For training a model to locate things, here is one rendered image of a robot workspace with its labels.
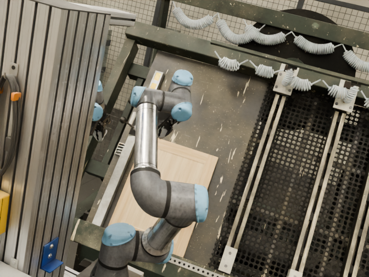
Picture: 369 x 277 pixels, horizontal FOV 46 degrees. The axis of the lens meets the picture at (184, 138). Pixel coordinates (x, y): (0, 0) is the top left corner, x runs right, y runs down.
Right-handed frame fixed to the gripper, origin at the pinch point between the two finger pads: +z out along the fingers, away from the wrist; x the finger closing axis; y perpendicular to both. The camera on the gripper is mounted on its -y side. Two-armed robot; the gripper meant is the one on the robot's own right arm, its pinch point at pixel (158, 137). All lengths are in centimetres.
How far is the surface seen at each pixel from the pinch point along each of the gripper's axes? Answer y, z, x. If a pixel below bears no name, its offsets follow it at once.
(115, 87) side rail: 37, 43, 61
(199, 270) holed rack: 3, 61, -46
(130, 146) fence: 21, 52, 27
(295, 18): 143, -1, 19
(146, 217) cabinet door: 4, 65, -7
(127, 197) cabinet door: 4, 64, 8
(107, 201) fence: -5, 67, 14
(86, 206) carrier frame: 0, 103, 32
